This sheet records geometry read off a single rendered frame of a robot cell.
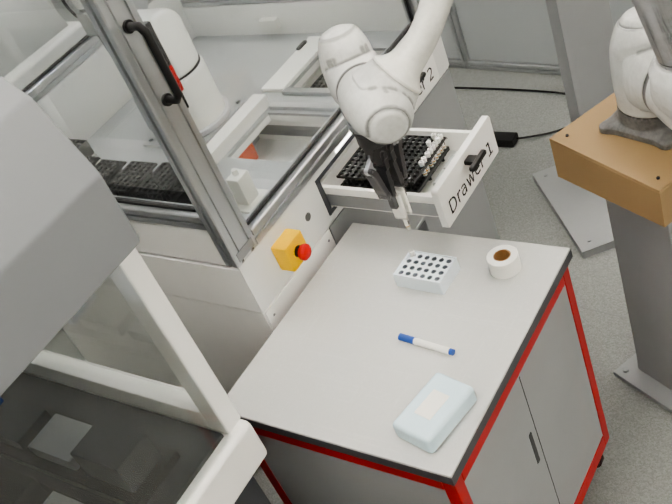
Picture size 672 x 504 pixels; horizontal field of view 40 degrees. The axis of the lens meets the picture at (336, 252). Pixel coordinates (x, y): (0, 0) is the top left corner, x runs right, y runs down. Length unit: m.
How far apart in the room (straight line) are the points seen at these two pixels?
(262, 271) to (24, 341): 0.86
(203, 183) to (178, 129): 0.13
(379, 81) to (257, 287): 0.70
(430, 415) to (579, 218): 1.64
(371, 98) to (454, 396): 0.59
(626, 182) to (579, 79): 1.05
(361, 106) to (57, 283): 0.58
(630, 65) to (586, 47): 1.02
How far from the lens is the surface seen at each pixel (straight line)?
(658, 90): 1.91
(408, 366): 1.94
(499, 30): 4.17
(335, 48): 1.72
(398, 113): 1.57
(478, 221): 3.00
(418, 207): 2.15
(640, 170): 2.08
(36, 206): 1.39
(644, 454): 2.65
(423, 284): 2.07
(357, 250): 2.27
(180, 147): 1.91
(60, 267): 1.41
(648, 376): 2.79
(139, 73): 1.83
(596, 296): 3.05
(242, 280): 2.10
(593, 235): 3.22
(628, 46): 2.04
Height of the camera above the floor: 2.14
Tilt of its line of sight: 37 degrees down
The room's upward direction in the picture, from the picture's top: 24 degrees counter-clockwise
